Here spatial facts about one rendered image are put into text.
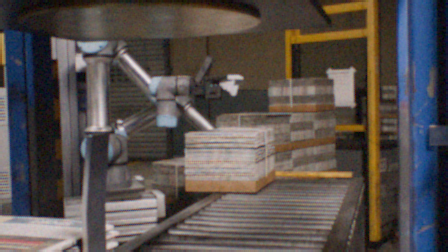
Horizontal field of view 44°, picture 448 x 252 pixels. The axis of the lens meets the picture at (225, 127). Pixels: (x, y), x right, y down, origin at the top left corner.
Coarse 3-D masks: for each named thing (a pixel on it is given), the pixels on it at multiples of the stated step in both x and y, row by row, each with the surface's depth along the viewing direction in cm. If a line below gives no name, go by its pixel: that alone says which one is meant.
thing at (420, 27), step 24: (408, 0) 50; (432, 0) 45; (408, 24) 51; (432, 24) 45; (408, 48) 51; (432, 48) 45; (408, 72) 52; (432, 72) 45; (408, 96) 52; (432, 96) 45; (408, 120) 53; (432, 120) 45; (432, 168) 45; (432, 192) 45; (432, 216) 46; (432, 240) 46
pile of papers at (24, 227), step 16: (0, 224) 48; (16, 224) 48; (32, 224) 48; (48, 224) 48; (64, 224) 48; (80, 224) 48; (0, 240) 43; (16, 240) 43; (32, 240) 43; (48, 240) 43; (64, 240) 43; (80, 240) 44; (112, 240) 49
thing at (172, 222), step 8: (216, 192) 215; (224, 192) 214; (208, 200) 198; (192, 208) 184; (200, 208) 184; (176, 216) 172; (184, 216) 172; (160, 224) 162; (168, 224) 161; (176, 224) 163; (144, 232) 152; (152, 232) 152; (160, 232) 152; (136, 240) 144; (144, 240) 143; (120, 248) 136; (128, 248) 136; (136, 248) 137
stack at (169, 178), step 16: (176, 160) 305; (288, 160) 342; (304, 160) 358; (160, 176) 298; (176, 176) 289; (288, 176) 342; (176, 192) 290; (192, 192) 283; (208, 192) 281; (176, 208) 291
